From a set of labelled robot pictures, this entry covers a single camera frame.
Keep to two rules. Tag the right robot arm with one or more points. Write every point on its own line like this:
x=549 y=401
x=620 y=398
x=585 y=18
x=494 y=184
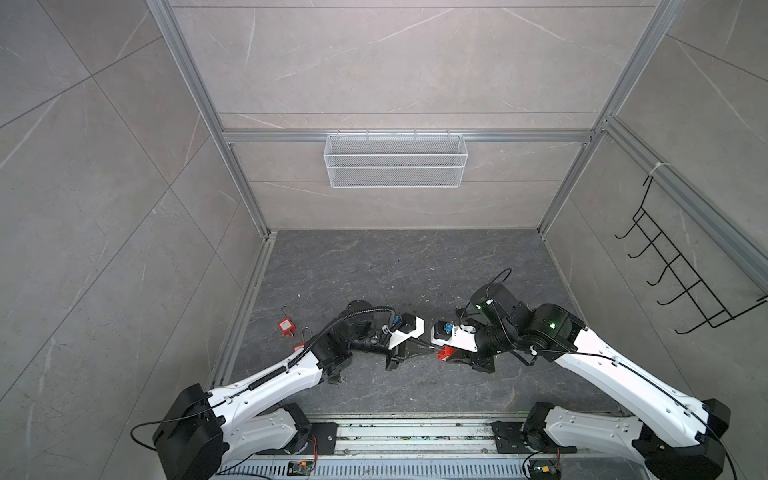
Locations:
x=672 y=434

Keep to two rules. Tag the white slotted cable duct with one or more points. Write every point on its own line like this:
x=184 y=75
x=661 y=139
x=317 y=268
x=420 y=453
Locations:
x=438 y=468

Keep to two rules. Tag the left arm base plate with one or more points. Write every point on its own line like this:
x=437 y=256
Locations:
x=321 y=438

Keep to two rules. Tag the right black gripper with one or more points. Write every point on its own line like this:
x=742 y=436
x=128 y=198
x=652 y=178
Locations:
x=481 y=363

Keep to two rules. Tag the black wire hook rack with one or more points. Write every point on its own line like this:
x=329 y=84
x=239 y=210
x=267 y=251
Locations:
x=713 y=312

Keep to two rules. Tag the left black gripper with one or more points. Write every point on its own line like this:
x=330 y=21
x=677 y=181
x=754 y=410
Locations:
x=398 y=355

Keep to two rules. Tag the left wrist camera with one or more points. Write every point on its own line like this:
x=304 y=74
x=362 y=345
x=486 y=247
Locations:
x=405 y=327

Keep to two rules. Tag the aluminium mounting rail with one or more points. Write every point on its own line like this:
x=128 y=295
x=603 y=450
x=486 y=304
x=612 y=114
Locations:
x=414 y=437

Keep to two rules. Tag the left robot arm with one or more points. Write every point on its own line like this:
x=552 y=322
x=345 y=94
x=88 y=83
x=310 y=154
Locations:
x=205 y=428

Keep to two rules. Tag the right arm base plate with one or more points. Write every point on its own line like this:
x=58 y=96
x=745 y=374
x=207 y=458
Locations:
x=517 y=438

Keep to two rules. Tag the white wire mesh basket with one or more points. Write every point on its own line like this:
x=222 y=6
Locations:
x=395 y=160

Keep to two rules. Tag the red padlock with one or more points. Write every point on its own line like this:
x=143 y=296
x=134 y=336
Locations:
x=446 y=353
x=286 y=325

